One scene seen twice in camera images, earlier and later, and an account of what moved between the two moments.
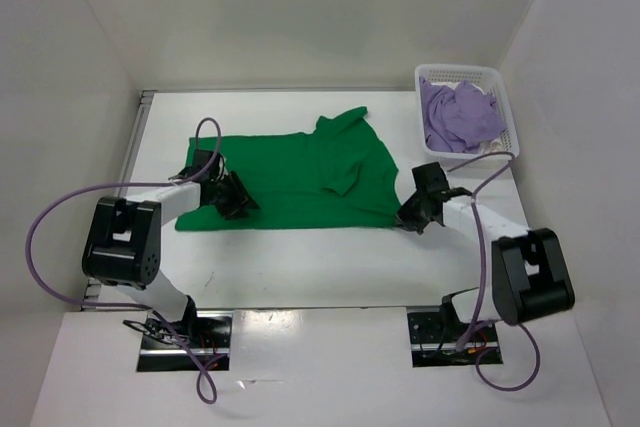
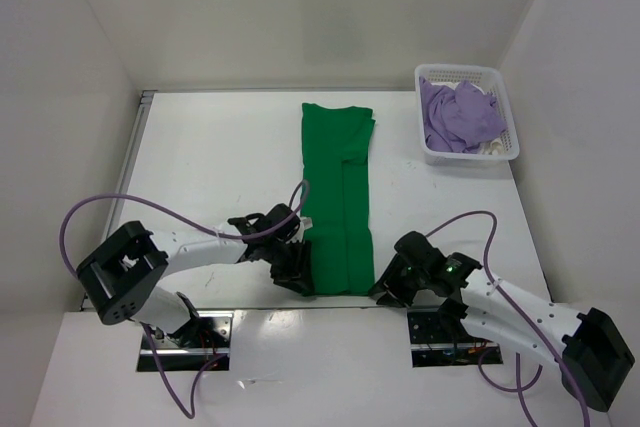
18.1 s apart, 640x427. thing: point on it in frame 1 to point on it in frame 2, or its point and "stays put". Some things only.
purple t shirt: [458, 118] stays put
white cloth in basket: [490, 146] stays put
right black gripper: [405, 219] to [395, 295]
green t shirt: [335, 177] to [339, 257]
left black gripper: [241, 198] to [299, 272]
